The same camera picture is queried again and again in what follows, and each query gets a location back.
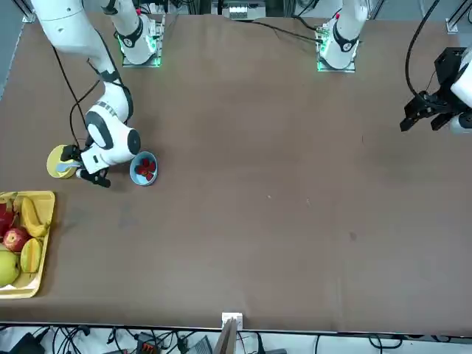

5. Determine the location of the thin black table cable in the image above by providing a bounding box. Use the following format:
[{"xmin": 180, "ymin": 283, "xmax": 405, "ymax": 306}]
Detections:
[{"xmin": 230, "ymin": 17, "xmax": 322, "ymax": 42}]

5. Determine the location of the yellow banana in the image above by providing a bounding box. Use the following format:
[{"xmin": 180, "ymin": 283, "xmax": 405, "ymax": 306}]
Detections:
[{"xmin": 20, "ymin": 195, "xmax": 52, "ymax": 238}]

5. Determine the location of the grey foot pedal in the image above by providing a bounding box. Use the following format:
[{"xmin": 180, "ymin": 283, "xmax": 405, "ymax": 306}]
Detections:
[{"xmin": 191, "ymin": 336, "xmax": 214, "ymax": 354}]

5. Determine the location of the orange black power strip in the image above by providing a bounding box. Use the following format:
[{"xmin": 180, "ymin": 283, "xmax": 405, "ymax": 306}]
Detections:
[{"xmin": 135, "ymin": 339, "xmax": 159, "ymax": 354}]

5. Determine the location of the light blue bowl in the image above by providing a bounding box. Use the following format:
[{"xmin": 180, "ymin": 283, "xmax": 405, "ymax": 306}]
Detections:
[{"xmin": 128, "ymin": 150, "xmax": 161, "ymax": 187}]

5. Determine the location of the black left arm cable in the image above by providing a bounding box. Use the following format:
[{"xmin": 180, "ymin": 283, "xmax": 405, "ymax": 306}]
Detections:
[{"xmin": 404, "ymin": 0, "xmax": 442, "ymax": 97}]

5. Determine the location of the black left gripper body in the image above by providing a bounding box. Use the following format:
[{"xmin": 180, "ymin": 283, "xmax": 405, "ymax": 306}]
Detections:
[{"xmin": 434, "ymin": 46, "xmax": 467, "ymax": 98}]

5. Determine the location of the pink dragon fruit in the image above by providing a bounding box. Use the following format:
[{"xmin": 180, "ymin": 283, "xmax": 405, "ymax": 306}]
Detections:
[{"xmin": 0, "ymin": 192, "xmax": 20, "ymax": 239}]

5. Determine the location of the white table edge bracket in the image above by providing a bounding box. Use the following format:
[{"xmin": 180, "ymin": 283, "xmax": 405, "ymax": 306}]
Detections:
[{"xmin": 221, "ymin": 312, "xmax": 246, "ymax": 330}]

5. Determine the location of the light blue plastic spoon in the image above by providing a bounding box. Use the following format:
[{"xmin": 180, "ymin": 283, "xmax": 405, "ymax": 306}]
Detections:
[{"xmin": 56, "ymin": 161, "xmax": 83, "ymax": 176}]

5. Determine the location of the yellow plastic tray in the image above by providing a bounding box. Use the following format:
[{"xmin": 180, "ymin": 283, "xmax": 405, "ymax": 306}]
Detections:
[{"xmin": 0, "ymin": 190, "xmax": 56, "ymax": 299}]

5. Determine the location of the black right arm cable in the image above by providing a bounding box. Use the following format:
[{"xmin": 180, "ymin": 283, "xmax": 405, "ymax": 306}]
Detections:
[{"xmin": 50, "ymin": 46, "xmax": 103, "ymax": 148}]

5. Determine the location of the red apple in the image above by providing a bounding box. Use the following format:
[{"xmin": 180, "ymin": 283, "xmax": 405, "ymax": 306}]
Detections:
[{"xmin": 2, "ymin": 227, "xmax": 30, "ymax": 253}]

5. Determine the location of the wooden board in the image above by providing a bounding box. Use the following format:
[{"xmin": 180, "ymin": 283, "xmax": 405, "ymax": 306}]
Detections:
[{"xmin": 212, "ymin": 317, "xmax": 239, "ymax": 354}]

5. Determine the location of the yellow-green star fruit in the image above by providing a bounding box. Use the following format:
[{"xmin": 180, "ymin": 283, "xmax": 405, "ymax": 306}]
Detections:
[{"xmin": 19, "ymin": 237, "xmax": 44, "ymax": 274}]

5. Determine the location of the yellow bowl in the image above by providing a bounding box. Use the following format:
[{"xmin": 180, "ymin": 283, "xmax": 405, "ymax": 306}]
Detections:
[{"xmin": 46, "ymin": 144, "xmax": 83, "ymax": 180}]

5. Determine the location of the white power strip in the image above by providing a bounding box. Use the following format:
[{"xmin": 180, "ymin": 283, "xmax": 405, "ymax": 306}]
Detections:
[{"xmin": 222, "ymin": 0, "xmax": 267, "ymax": 21}]

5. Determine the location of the large green apple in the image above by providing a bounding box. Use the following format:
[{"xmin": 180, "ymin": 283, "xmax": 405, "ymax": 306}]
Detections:
[{"xmin": 0, "ymin": 250, "xmax": 21, "ymax": 288}]

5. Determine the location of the black power adapter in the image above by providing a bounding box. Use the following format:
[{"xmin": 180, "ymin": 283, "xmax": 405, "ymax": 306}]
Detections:
[{"xmin": 7, "ymin": 331, "xmax": 47, "ymax": 354}]

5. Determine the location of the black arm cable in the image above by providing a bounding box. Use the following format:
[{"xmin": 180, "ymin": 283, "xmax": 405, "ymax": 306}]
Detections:
[
  {"xmin": 404, "ymin": 0, "xmax": 442, "ymax": 97},
  {"xmin": 50, "ymin": 46, "xmax": 103, "ymax": 148}
]

